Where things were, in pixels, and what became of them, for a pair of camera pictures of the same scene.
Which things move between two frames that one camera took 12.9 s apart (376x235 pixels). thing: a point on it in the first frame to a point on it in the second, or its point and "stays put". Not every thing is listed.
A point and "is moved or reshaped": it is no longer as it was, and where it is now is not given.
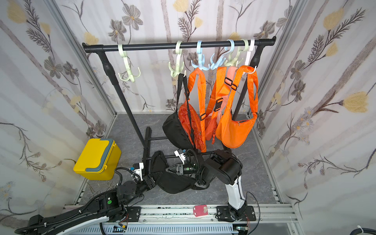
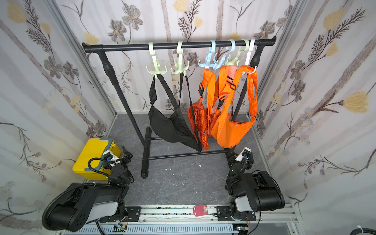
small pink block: x=200 y=210 stays put
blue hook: x=201 y=58 to x=208 y=56
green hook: x=123 y=54 to x=157 y=70
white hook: x=247 y=60 stays put
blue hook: x=221 y=60 stays put
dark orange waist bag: x=196 y=87 is moved or reshaped
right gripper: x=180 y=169 to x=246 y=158
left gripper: x=150 y=182 to x=126 y=161
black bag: x=169 y=181 to x=175 y=127
